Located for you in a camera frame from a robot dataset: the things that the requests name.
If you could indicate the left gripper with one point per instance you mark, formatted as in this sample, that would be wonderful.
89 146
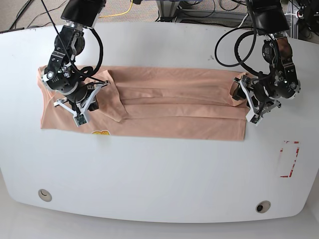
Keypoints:
266 91

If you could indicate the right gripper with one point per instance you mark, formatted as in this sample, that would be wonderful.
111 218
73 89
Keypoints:
74 89

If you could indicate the peach t-shirt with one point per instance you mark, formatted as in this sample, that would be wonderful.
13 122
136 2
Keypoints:
158 102

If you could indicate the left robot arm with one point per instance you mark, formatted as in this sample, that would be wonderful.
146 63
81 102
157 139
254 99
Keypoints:
269 20

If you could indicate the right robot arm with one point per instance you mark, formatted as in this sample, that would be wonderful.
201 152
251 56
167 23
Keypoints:
61 73

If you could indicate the red tape rectangle marking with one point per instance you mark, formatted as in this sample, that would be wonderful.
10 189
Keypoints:
287 158

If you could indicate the left table grommet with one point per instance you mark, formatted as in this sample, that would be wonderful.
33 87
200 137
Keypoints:
44 195

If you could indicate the table grommet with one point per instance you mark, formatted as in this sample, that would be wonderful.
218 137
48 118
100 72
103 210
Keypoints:
44 195
263 207

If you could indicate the right table grommet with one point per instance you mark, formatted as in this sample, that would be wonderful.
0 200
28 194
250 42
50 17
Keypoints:
263 207

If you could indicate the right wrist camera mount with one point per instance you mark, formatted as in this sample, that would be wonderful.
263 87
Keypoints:
77 103

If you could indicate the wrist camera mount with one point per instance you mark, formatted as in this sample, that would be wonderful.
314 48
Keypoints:
256 112
77 103

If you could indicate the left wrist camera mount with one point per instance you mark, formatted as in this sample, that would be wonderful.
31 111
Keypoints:
256 112

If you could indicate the aluminium frame stand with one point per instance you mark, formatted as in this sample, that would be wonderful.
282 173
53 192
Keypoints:
167 9

